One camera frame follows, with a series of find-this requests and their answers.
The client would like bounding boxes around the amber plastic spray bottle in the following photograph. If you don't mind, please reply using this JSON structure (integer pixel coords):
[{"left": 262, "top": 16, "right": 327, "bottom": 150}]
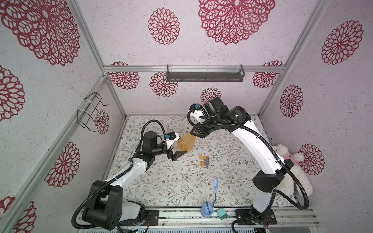
[{"left": 177, "top": 133, "right": 196, "bottom": 153}]

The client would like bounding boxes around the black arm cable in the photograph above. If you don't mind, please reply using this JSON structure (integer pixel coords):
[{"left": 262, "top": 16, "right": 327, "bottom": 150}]
[
  {"left": 71, "top": 119, "right": 167, "bottom": 230},
  {"left": 187, "top": 108, "right": 309, "bottom": 233}
]

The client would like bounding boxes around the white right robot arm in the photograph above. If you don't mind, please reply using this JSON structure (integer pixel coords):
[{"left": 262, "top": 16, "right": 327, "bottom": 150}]
[{"left": 187, "top": 97, "right": 294, "bottom": 215}]

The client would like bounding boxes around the black wall shelf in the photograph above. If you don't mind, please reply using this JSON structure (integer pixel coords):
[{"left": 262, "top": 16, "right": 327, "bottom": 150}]
[{"left": 166, "top": 65, "right": 246, "bottom": 83}]

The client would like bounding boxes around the white teddy bear pink shirt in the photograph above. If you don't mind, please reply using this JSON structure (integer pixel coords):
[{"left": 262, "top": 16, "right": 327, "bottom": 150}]
[{"left": 272, "top": 144, "right": 314, "bottom": 198}]

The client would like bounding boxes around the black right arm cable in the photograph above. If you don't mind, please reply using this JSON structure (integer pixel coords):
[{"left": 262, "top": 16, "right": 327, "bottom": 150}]
[{"left": 187, "top": 108, "right": 309, "bottom": 233}]

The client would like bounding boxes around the teal power adapter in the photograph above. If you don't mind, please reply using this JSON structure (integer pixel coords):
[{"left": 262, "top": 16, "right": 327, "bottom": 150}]
[{"left": 216, "top": 208, "right": 228, "bottom": 220}]

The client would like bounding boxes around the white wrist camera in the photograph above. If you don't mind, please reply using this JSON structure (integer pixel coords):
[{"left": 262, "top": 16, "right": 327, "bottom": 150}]
[
  {"left": 189, "top": 103, "right": 209, "bottom": 124},
  {"left": 165, "top": 132, "right": 180, "bottom": 148}
]

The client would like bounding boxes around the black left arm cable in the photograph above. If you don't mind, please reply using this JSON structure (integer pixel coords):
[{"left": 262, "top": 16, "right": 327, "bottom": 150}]
[{"left": 71, "top": 119, "right": 167, "bottom": 230}]

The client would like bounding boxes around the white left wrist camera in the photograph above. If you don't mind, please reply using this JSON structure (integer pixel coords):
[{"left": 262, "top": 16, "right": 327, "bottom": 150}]
[{"left": 165, "top": 132, "right": 180, "bottom": 148}]

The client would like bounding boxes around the white round clock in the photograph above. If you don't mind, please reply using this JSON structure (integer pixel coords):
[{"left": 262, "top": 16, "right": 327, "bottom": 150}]
[{"left": 114, "top": 150, "right": 132, "bottom": 167}]

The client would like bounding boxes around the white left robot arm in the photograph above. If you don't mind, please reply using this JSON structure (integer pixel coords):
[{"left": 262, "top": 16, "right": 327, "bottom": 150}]
[{"left": 71, "top": 131, "right": 187, "bottom": 230}]

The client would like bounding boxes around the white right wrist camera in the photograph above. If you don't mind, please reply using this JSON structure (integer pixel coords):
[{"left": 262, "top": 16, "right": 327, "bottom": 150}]
[{"left": 189, "top": 103, "right": 209, "bottom": 124}]

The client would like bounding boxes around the black wire wall rack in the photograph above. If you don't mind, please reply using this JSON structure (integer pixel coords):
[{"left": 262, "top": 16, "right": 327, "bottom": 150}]
[{"left": 76, "top": 92, "right": 110, "bottom": 135}]

